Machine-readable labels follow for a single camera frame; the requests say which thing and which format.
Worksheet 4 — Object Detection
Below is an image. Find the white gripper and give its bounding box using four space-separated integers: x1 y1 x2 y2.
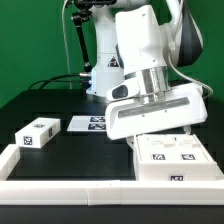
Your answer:
105 83 207 140

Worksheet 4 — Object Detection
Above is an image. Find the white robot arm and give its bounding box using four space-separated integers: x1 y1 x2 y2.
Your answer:
73 0 207 140

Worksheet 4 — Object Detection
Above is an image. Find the white cabinet body box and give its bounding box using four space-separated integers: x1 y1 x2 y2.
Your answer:
127 134 224 181

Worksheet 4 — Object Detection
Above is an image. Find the white cabinet top block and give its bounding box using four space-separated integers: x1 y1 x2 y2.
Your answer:
15 117 61 148

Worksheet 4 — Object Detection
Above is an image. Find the white U-shaped obstacle fence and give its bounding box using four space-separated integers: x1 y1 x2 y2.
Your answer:
0 144 224 206

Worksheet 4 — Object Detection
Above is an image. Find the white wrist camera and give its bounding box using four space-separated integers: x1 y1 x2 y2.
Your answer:
107 78 140 102

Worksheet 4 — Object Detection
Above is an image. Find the white marker base plate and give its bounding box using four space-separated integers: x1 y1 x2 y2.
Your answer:
67 116 106 132

